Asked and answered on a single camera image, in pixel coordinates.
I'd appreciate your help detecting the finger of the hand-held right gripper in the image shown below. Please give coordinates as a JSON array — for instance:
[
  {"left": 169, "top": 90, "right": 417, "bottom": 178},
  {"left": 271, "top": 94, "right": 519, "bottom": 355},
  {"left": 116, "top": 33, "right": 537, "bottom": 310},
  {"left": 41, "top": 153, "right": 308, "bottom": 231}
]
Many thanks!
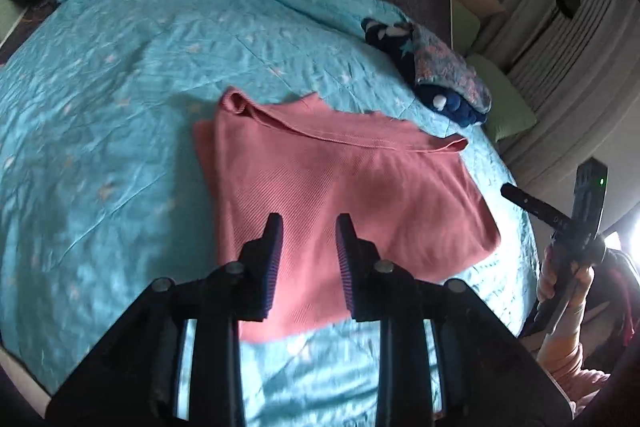
[{"left": 500, "top": 183, "right": 573, "bottom": 230}]

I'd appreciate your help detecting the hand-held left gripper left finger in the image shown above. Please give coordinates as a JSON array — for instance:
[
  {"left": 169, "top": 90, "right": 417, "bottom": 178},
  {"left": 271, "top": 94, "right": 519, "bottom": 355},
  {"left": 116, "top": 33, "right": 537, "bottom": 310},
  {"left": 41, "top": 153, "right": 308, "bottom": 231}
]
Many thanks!
[{"left": 46, "top": 212, "right": 285, "bottom": 427}]

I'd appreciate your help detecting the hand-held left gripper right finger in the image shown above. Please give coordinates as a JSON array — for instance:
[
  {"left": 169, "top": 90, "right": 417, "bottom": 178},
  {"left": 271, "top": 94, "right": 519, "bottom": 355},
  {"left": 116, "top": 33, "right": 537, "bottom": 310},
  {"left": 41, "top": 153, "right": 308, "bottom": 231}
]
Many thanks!
[{"left": 335, "top": 212, "right": 574, "bottom": 427}]

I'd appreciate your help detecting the pink shirt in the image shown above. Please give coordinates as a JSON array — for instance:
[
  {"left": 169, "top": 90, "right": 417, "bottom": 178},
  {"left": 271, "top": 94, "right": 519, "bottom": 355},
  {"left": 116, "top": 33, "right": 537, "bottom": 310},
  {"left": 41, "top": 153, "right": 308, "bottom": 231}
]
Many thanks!
[{"left": 193, "top": 87, "right": 502, "bottom": 344}]

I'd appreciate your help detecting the person's right forearm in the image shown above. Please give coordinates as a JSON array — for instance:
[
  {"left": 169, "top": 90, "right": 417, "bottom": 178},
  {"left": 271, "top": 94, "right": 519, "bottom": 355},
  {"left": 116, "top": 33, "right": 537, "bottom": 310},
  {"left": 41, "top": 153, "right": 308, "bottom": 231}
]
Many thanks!
[{"left": 536, "top": 302, "right": 612, "bottom": 410}]

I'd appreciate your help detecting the person's right hand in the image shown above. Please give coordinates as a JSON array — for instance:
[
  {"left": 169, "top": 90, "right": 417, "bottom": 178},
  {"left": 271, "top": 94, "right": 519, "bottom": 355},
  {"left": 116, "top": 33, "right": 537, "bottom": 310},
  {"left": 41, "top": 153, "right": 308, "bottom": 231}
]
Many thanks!
[{"left": 537, "top": 247, "right": 596, "bottom": 334}]

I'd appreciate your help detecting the light green pillow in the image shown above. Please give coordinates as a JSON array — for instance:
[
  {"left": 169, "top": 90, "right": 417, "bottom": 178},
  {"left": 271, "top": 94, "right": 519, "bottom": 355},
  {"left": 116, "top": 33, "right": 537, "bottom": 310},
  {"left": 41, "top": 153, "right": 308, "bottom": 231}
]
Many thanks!
[
  {"left": 469, "top": 54, "right": 539, "bottom": 144},
  {"left": 451, "top": 1, "right": 482, "bottom": 56}
]

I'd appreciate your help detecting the dark red cloth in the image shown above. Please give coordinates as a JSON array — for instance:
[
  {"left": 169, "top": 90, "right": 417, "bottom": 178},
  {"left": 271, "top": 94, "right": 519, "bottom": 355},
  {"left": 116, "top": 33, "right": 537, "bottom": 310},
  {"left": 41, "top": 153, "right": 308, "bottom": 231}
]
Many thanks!
[{"left": 594, "top": 251, "right": 640, "bottom": 349}]

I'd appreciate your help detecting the grey curtain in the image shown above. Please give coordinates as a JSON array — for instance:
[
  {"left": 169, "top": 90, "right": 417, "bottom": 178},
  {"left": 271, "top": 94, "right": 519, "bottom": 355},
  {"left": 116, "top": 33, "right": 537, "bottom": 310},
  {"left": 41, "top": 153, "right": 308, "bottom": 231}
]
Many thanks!
[{"left": 479, "top": 0, "right": 637, "bottom": 194}]

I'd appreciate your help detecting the blue plush toy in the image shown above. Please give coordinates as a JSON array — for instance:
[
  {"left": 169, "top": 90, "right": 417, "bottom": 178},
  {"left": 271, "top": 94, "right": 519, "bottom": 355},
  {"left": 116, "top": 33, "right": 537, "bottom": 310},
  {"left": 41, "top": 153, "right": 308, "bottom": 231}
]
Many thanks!
[{"left": 416, "top": 82, "right": 489, "bottom": 128}]

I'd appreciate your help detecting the floral pillow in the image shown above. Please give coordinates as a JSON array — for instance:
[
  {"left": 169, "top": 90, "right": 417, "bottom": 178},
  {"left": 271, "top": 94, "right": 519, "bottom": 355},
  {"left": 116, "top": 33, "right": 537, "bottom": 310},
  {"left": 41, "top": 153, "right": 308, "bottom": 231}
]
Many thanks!
[{"left": 406, "top": 24, "right": 493, "bottom": 114}]

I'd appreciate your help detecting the navy patterned plush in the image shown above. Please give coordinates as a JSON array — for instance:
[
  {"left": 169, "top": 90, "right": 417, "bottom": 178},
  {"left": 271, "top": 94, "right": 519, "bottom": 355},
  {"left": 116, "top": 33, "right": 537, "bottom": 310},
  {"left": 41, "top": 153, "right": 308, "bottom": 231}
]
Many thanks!
[{"left": 361, "top": 17, "right": 417, "bottom": 78}]

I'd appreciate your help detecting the light blue quilt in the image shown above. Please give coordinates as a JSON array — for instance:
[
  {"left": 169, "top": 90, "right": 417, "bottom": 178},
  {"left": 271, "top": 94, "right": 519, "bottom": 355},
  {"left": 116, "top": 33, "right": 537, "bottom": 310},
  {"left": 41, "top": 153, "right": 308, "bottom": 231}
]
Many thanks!
[{"left": 0, "top": 0, "right": 540, "bottom": 427}]

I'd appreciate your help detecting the dark printed bed sheet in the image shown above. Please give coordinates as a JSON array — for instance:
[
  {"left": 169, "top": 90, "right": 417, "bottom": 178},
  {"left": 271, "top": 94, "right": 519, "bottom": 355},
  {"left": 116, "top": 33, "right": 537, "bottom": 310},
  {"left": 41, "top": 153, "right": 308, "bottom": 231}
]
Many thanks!
[{"left": 0, "top": 4, "right": 38, "bottom": 68}]

